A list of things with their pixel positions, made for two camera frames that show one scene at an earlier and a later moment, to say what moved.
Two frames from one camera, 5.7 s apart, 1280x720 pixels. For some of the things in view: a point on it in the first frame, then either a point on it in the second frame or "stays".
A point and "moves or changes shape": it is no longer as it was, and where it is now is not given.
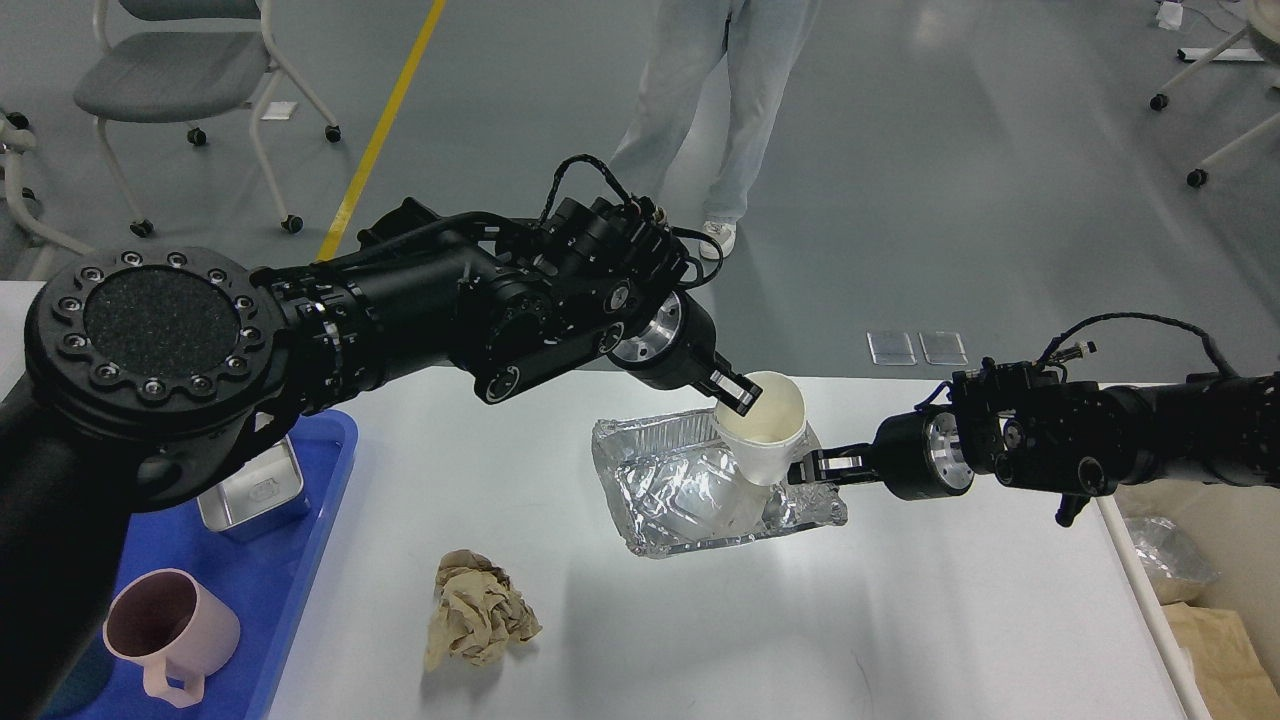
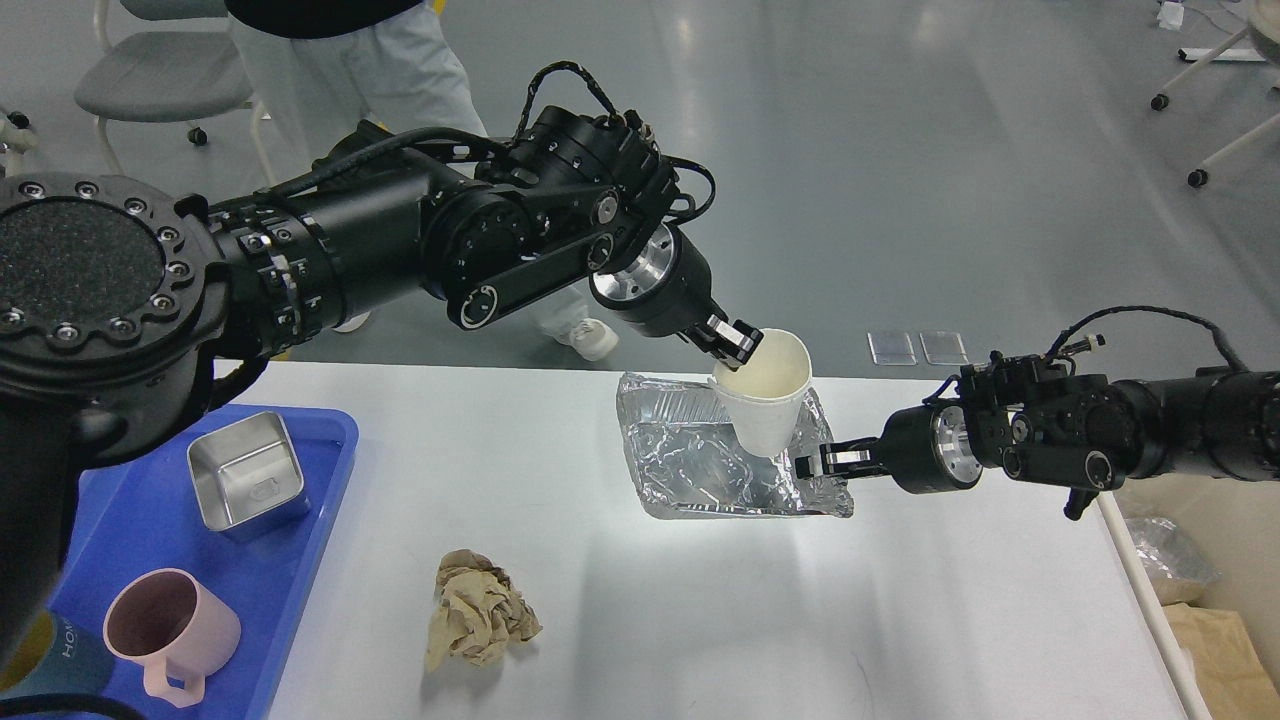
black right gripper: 917,455 stays
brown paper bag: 1229,677 stays
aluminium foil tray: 674,488 moves or changes shape
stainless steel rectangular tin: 266,492 stays
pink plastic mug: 179,630 stays
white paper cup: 760,444 moves or changes shape
